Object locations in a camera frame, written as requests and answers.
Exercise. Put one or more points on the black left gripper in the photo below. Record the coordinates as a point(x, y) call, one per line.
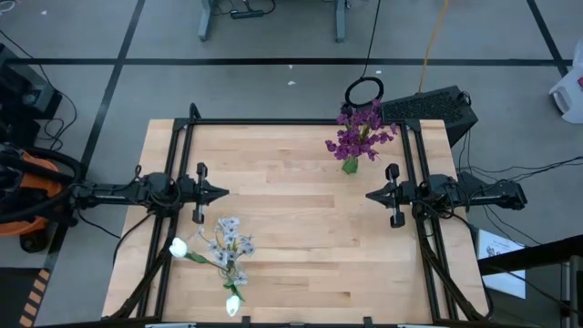
point(187, 191)

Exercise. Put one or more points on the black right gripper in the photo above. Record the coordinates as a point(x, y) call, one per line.
point(410, 193)

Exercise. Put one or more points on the white veined flower bunch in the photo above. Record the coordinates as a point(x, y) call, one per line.
point(230, 241)

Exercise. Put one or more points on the white artificial tulip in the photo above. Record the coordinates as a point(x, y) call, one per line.
point(178, 247)

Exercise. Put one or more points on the purple artificial flower bunch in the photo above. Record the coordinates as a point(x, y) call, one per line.
point(360, 136)

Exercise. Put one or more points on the black artificial tulip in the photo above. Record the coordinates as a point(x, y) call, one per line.
point(346, 109)

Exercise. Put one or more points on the blue-white artificial tulip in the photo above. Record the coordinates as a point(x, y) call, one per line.
point(233, 305)

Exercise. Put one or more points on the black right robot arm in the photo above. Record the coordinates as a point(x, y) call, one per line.
point(492, 195)

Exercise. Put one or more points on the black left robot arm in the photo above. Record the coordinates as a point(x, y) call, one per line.
point(114, 193)

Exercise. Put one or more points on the green glass vase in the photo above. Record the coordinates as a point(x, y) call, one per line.
point(350, 166)

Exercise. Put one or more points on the black perforated computer case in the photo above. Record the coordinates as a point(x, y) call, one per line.
point(423, 107)

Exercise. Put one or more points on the white printed paper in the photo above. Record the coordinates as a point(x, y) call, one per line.
point(501, 273)

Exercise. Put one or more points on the black metal beam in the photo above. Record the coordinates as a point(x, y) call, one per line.
point(537, 253)

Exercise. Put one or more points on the orange vacuum cleaner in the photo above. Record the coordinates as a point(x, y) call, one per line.
point(41, 180)

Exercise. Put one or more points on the black power strip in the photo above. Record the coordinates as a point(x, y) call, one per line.
point(248, 14)

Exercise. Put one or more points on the black equipment stack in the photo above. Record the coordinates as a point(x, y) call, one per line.
point(27, 95)

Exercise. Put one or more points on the grey desk frame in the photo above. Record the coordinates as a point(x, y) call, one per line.
point(205, 20)

